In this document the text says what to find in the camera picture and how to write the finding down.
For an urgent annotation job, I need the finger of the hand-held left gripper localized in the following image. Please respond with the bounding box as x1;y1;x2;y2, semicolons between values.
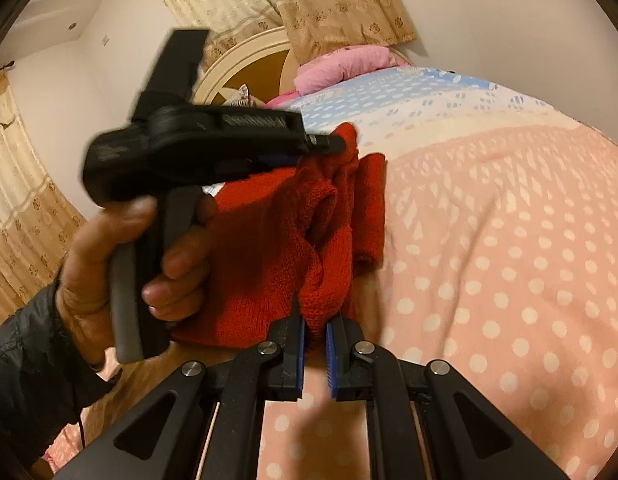
299;131;349;157
211;152;301;183

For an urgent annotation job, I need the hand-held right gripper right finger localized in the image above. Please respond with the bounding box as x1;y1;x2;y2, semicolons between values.
325;311;560;480

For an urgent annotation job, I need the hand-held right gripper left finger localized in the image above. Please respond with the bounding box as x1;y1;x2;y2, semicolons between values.
53;294;307;480

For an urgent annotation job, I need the red knit sweater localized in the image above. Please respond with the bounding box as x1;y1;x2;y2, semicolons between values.
170;122;388;350

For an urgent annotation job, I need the person's left forearm black sleeve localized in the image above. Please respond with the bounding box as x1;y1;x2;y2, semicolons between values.
0;270;117;480

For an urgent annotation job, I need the person's left hand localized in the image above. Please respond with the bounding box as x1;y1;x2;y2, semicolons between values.
56;194;219;373

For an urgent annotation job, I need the pink pillow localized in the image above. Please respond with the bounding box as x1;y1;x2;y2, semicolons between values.
293;44;413;96

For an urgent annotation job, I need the cream wooden bed headboard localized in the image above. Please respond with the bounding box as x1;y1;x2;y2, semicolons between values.
193;27;415;107

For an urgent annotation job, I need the beige floral curtain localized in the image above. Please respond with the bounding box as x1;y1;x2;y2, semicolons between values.
0;67;88;335
146;0;421;70

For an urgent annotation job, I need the pink blue polka dot blanket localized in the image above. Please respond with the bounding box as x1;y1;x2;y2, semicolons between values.
42;64;618;480

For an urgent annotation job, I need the thin black cable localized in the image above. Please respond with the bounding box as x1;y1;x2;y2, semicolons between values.
75;392;89;453

